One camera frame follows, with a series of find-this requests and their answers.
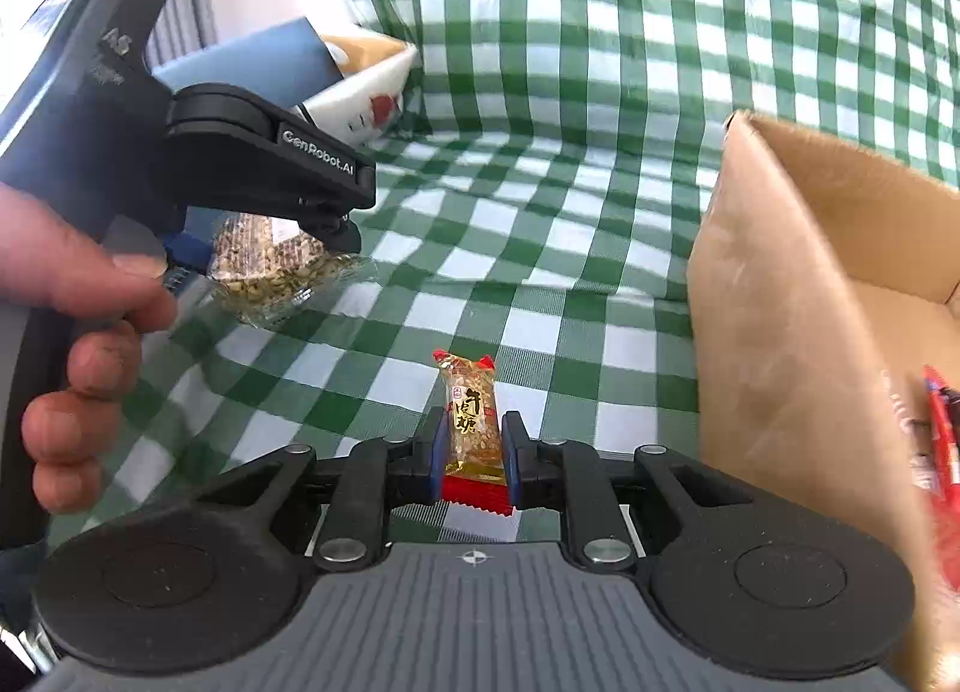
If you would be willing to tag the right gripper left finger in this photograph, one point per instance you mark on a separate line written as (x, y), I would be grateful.
(431, 454)

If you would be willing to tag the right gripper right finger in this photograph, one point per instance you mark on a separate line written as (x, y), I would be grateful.
(519, 460)

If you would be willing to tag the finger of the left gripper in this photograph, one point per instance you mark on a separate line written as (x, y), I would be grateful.
(338, 233)
(188, 253)

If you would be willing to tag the red gold candy bar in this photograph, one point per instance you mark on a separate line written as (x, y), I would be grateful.
(475, 473)

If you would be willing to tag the puffed grain snack bag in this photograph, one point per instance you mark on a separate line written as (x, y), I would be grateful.
(264, 269)

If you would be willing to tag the red blue snack packet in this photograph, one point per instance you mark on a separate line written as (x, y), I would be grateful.
(943, 412)

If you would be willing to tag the white patterned cushion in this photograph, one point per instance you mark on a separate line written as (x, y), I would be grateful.
(370, 94)

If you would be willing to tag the green white checkered cloth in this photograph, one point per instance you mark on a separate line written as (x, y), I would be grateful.
(537, 200)

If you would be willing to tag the brown cardboard box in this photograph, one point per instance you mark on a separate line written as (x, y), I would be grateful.
(823, 285)

